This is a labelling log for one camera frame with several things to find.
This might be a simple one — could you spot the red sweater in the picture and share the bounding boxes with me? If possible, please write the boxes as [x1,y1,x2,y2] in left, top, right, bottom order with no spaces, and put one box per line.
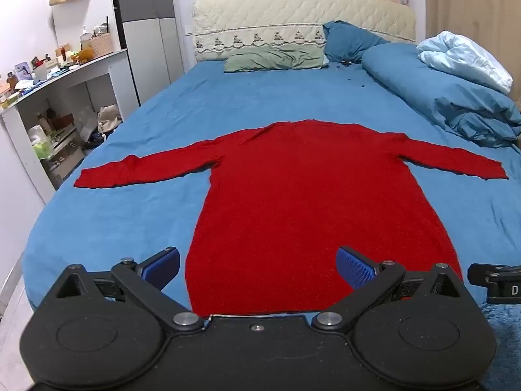
[74,119,509,317]

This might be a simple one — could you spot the light blue blanket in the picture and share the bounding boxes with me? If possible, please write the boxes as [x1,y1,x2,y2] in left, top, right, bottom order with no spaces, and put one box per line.
[416,31,514,94]

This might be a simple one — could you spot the wicker basket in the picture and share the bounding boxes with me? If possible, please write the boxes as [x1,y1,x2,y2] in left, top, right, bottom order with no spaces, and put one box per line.
[90,33,112,58]

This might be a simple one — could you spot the grey and white wardrobe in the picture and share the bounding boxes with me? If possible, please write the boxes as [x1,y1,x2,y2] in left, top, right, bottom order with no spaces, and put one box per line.
[111,0,185,109]

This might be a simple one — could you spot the rolled blue duvet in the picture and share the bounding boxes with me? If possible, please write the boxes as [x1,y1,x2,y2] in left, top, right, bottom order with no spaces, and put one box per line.
[361,43,521,148]

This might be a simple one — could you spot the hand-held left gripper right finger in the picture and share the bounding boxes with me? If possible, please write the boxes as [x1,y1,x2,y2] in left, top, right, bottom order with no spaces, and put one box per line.
[311,246,470,332]

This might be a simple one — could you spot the bed with blue sheet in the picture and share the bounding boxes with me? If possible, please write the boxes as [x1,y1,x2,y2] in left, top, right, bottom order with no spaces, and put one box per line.
[21,59,521,335]

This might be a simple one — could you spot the green pillow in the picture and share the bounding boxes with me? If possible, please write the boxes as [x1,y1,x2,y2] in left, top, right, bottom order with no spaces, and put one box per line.
[223,45,327,73]

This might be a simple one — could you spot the blue pillow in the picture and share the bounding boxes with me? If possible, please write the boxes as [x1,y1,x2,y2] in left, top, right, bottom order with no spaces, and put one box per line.
[323,20,389,64]

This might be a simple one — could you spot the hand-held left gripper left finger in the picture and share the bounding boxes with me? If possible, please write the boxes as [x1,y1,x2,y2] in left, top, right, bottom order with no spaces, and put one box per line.
[49,246,205,332]

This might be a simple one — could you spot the beige curtain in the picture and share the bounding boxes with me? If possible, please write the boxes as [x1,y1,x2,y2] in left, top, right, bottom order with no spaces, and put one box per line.
[423,0,521,90]

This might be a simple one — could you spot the beige cloth bag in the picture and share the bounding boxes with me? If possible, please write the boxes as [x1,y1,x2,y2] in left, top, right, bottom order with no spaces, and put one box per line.
[98,105,123,134]

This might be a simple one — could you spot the white shelf desk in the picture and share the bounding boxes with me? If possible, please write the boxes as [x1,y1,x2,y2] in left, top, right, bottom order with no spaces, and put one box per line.
[0,48,141,204]

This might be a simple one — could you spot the cream quilted headboard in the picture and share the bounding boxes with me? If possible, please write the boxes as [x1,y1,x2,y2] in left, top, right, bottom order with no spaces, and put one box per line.
[192,0,417,63]

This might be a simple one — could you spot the fluffy blue rug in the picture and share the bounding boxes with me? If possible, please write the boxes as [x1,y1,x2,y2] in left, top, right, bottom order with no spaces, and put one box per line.
[478,300,521,391]

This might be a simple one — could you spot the green tissue pack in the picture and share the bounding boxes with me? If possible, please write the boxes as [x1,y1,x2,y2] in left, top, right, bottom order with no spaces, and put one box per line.
[33,138,54,160]

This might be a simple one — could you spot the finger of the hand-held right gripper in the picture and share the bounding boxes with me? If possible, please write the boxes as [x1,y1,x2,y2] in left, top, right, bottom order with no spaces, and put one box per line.
[468,263,521,305]

